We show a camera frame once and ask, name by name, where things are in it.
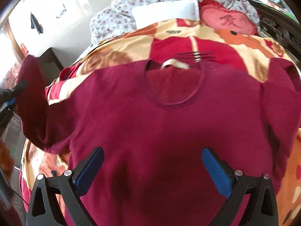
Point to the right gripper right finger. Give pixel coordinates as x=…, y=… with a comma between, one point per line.
x=253, y=197

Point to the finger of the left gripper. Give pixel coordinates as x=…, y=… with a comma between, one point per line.
x=12, y=93

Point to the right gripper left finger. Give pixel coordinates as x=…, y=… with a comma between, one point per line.
x=71, y=185

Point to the maroon knit sweater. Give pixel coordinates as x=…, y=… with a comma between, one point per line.
x=153, y=124

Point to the dark wooden side table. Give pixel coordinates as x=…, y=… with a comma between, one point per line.
x=50, y=65

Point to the white pillow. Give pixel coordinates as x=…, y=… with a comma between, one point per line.
x=162, y=11

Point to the orange red patterned blanket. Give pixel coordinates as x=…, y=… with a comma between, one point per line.
x=175, y=43

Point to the dark carved wooden headboard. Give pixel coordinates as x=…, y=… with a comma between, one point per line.
x=280, y=27

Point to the red heart cushion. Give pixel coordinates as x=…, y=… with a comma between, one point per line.
x=216, y=16

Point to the black item hanging on wall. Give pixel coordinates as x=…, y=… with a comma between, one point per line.
x=35, y=24

